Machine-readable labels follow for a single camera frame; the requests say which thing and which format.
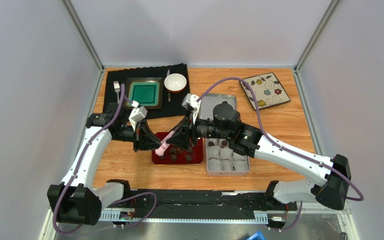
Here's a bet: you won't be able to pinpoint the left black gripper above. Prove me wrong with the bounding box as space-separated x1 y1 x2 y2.
111 119 164 153

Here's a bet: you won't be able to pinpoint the pink handled metal tongs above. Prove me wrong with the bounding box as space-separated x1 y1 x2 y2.
155 131 175 157

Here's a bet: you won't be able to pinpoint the red lacquer tray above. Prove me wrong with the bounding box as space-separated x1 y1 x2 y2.
151 139 204 165

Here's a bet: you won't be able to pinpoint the silver tin with paper cups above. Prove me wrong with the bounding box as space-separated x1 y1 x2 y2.
204 138 250 177

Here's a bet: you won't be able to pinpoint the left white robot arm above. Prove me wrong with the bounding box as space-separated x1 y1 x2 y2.
47 113 161 226

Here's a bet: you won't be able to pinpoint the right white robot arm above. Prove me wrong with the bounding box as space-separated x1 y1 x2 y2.
166 101 352 210

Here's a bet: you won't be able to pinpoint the silver tin lid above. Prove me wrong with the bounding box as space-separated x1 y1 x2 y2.
199 93 237 120

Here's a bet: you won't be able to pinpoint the silver knife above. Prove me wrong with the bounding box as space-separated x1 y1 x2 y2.
164 69 171 103

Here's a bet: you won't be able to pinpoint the green square plate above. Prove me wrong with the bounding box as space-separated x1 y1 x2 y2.
125 77 164 109

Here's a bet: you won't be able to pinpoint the white bowl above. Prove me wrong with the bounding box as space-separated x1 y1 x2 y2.
164 73 187 93

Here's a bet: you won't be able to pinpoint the silver fork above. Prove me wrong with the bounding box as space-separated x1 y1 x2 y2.
113 81 121 104

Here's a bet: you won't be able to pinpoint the black cloth placemat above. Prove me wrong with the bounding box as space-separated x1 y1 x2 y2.
103 63 190 119

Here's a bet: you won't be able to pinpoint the floral square plate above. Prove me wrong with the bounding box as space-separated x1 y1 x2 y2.
239 72 291 110

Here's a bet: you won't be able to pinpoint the blue plastic bin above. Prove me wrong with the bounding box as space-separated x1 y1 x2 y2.
245 230 266 240

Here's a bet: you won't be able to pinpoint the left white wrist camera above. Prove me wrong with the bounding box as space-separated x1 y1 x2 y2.
128 100 148 131

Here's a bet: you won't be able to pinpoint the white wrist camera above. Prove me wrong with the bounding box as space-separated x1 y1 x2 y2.
182 93 201 124
128 100 148 131

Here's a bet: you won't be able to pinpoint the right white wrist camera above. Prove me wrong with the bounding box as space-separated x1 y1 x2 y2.
182 93 201 124

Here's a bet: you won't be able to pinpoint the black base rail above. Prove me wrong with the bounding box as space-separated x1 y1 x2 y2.
100 189 299 228

